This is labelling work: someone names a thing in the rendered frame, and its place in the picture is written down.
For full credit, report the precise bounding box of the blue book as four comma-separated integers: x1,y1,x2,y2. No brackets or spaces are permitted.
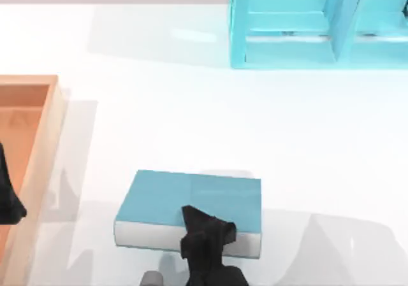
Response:
113,169,263,261

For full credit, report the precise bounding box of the pale grey rounded box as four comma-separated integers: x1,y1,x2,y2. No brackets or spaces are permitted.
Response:
141,270,164,286

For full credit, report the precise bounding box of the shallow salmon-coloured box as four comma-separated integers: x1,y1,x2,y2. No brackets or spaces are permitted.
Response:
0,75,67,286

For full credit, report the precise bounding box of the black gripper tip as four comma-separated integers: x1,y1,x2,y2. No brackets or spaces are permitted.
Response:
0,143,27,225

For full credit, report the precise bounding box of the light blue rack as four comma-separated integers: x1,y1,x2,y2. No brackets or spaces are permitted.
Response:
228,0,408,71

